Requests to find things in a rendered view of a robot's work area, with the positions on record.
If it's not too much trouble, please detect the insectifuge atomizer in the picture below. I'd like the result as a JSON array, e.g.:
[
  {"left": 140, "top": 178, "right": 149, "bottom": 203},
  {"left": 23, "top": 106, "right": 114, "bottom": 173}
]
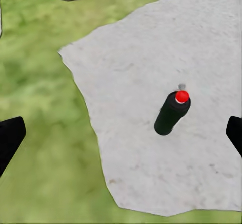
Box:
[{"left": 153, "top": 84, "right": 191, "bottom": 135}]

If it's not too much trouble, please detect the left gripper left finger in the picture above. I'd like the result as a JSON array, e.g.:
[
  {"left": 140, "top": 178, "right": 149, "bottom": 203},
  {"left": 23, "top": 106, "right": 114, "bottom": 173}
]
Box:
[{"left": 0, "top": 116, "right": 26, "bottom": 176}]

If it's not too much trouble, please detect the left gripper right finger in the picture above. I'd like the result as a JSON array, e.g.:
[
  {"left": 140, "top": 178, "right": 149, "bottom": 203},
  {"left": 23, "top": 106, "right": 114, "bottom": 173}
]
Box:
[{"left": 226, "top": 116, "right": 242, "bottom": 156}]

